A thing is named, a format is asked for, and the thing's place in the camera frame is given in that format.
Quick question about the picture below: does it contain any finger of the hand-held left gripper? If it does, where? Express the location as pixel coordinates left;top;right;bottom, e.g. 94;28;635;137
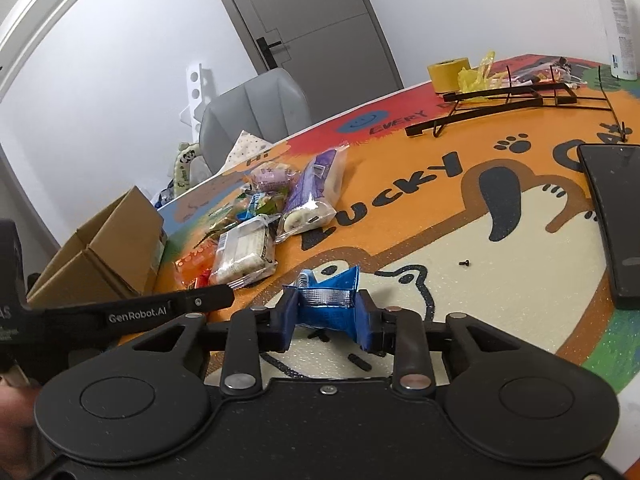
30;284;236;345

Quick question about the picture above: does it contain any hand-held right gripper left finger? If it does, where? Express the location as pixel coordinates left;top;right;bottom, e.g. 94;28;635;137
131;290;301;400

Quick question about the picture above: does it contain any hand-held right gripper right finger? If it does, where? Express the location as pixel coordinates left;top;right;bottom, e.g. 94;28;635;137
356;292;551;398

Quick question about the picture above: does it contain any green blue snack packet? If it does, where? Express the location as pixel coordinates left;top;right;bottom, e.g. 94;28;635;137
235;192;283;221

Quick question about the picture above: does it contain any person's left hand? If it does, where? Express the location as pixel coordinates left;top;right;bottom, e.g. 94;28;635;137
0;367;41;461

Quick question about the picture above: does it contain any brown cardboard box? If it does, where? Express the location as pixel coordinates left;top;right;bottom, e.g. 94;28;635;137
27;186;168;308

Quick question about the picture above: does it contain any orange cracker packet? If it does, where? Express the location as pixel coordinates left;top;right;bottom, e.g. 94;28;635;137
175;240;221;288

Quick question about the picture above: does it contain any white cracker packet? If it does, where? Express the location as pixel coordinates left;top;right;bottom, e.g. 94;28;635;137
209;214;277;288

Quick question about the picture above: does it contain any colourful printed table mat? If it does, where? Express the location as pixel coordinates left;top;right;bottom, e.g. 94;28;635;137
155;52;640;396

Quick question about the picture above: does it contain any yellow green snack packet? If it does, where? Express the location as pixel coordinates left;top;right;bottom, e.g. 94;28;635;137
202;210;241;233

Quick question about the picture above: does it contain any blue white plastic bag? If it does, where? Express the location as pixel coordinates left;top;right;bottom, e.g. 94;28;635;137
152;185;176;211

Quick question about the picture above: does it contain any clear purple cake roll packet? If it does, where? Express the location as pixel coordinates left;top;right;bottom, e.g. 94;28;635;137
274;144;350;243

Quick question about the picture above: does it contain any small clear purple snack packet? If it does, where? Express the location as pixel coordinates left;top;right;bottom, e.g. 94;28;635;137
250;164;293;193

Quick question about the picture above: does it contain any green white plush toy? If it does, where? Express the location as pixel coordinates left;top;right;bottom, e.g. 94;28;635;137
172;142;201;196

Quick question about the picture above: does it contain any polka dot cloth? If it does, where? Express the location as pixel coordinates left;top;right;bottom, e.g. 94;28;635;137
219;130;273;173

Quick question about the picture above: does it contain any grey chair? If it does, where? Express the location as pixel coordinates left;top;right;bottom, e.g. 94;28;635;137
199;69;312;173

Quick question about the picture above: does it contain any white perforated rack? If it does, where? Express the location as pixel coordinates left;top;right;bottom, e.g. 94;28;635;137
181;62;213;141

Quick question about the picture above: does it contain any yellow tape roll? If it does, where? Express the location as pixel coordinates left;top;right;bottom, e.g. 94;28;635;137
427;57;472;93

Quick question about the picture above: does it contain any black flat device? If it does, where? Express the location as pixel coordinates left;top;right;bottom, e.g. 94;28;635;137
576;144;640;311

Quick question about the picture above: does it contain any yellow plastic bag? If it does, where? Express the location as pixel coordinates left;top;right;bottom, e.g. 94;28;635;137
459;50;506;93

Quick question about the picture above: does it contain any grey door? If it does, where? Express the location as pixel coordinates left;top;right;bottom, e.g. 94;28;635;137
202;0;403;93

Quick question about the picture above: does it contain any clear bag with items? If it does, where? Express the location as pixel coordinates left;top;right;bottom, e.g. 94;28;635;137
515;57;581;86

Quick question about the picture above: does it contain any white spray bottle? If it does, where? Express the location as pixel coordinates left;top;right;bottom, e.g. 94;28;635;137
591;0;638;81

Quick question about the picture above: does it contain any white curved frame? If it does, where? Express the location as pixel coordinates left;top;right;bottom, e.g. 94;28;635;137
0;0;126;106

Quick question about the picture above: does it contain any black wire rack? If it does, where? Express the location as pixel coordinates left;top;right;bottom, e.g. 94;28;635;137
405;62;632;143

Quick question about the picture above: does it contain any black door handle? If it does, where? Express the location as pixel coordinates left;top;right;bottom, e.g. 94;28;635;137
256;37;293;68

